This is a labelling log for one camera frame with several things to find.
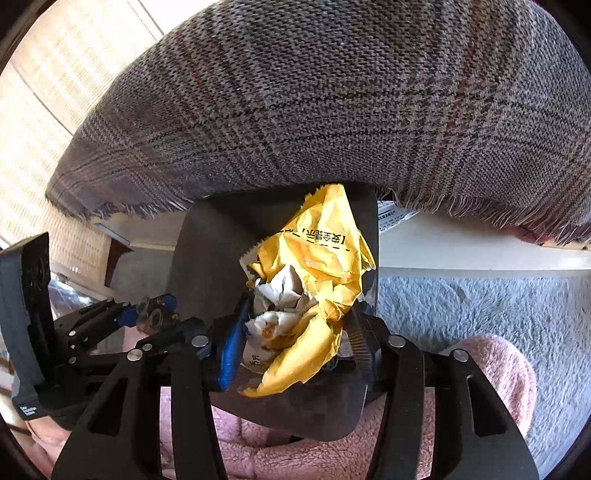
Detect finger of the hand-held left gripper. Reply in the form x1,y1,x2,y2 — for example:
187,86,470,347
68,320,207,368
54,295,178,346

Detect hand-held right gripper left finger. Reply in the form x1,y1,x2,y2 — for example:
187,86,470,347
51,295,252,480

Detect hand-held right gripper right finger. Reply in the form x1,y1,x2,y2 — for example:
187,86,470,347
342,314,541,480

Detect dark grey bin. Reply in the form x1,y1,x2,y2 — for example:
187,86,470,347
173,184,380,437

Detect yellow paper bag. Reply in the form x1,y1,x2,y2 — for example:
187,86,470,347
239,184,378,398

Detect grey fluffy rug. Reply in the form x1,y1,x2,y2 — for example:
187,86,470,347
108,249,591,477

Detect white printed paper sheet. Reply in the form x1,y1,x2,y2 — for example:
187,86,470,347
376,200,422,237

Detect pink fleece pants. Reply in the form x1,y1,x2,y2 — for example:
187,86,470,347
23,335,539,480

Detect white low table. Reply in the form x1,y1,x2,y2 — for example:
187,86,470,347
376,211,591,274

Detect grey plaid tablecloth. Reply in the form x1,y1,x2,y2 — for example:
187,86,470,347
45,0,591,246

